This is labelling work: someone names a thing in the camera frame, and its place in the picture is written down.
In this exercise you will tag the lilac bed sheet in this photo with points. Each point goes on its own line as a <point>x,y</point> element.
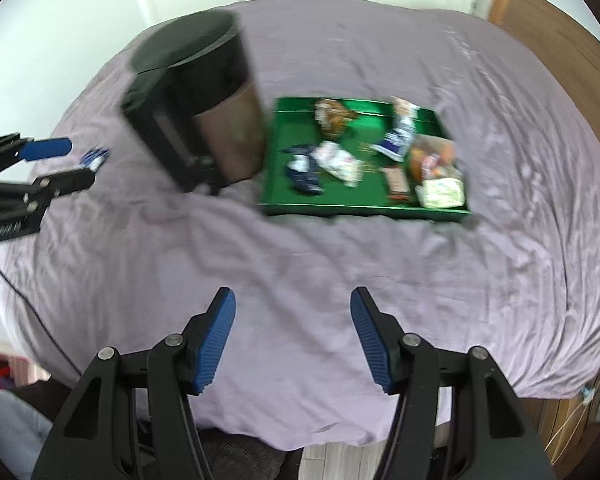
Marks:
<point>305,260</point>

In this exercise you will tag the black cylindrical bin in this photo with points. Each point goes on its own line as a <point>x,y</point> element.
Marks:
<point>195,85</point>

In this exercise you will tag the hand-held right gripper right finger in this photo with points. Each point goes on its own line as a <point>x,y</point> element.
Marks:
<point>370,345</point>

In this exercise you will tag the blue and silver snack packet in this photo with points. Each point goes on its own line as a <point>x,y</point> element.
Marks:
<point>397,140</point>

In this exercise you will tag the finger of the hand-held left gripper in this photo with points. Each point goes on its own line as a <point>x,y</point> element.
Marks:
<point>70,180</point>
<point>50,147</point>

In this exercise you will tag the wooden bed frame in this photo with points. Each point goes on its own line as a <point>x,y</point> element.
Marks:
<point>560,420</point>

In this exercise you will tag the beige snack packet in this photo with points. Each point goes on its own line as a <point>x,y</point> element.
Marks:
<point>442,192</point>

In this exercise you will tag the pink cartoon snack packet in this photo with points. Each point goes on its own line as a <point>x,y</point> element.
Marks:
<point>337,160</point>

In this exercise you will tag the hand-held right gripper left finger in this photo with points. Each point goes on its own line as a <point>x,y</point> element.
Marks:
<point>215,345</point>

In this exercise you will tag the brown snack packet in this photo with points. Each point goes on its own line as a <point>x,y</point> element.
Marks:
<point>332,115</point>

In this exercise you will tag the dark grey rug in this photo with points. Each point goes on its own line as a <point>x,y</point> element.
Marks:
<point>240,455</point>

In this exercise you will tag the green tray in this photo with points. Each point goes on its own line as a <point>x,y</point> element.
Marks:
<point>350,200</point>

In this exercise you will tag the dark blue cookie packet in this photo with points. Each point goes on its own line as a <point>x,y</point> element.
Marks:
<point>305,177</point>

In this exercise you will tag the clear bag of orange snacks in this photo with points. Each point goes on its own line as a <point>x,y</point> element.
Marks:
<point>425,157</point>

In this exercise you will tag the orange wafer packet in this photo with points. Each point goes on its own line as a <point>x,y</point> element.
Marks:
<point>396,182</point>

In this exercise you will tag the blue and white striped packet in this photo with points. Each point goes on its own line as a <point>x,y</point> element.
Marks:
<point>95,157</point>

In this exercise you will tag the person's grey trouser leg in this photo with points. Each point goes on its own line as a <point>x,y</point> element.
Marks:
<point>10,430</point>

